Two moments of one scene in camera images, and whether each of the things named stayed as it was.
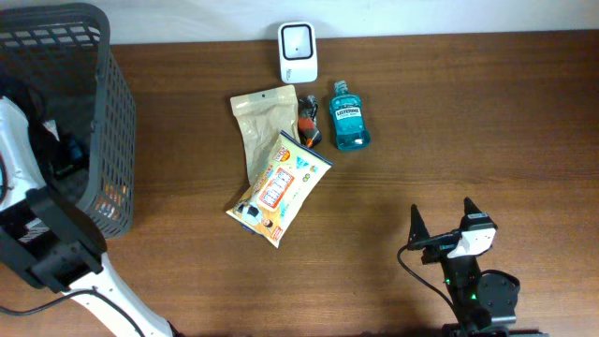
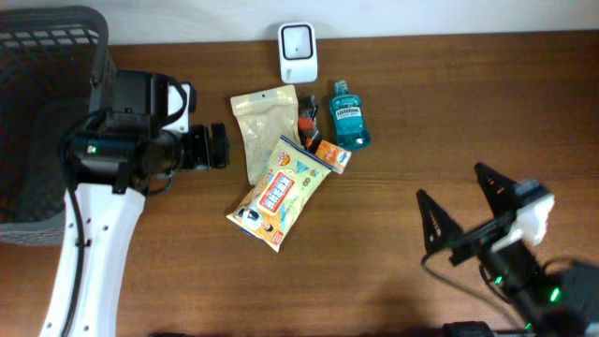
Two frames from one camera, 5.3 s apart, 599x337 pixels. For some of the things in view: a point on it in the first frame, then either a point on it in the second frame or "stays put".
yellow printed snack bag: (283, 190) stays put
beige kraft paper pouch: (263, 114) stays put
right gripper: (440, 240) to (480, 234)
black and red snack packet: (308, 132) stays put
